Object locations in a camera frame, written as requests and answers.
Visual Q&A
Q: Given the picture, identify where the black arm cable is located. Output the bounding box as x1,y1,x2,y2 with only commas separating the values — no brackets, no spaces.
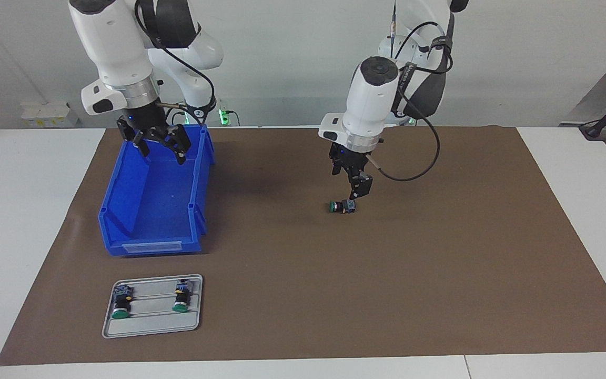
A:
366,0,454,182
135,0,216,127

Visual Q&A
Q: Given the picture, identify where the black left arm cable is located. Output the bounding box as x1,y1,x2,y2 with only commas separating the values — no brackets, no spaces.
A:
366,0,454,182

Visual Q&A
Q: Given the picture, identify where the blue plastic storage bin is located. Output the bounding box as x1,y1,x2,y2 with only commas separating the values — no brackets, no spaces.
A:
98,124,215,257

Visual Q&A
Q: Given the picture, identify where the grey metal tray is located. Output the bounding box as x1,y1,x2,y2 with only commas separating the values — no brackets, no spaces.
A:
102,274,204,339

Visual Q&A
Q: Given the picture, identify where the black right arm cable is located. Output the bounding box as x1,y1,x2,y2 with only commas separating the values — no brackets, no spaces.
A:
135,0,216,127

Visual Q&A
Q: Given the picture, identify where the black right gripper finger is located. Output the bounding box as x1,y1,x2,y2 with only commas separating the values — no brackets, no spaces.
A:
164,125,190,165
118,120,151,157

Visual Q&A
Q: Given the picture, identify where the brown table mat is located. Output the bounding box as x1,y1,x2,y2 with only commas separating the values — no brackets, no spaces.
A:
0,125,606,366

